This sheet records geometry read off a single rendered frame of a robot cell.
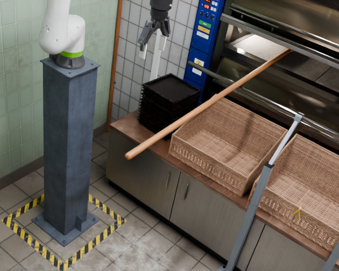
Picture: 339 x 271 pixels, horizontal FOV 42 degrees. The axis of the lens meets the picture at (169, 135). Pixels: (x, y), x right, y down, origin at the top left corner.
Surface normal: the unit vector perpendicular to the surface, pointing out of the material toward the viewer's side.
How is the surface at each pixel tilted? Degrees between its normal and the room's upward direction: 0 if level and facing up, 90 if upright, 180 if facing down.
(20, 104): 90
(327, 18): 70
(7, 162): 90
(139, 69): 90
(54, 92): 90
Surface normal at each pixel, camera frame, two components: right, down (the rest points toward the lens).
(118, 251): 0.16, -0.80
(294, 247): -0.60, 0.39
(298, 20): -0.51, 0.09
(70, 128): 0.79, 0.46
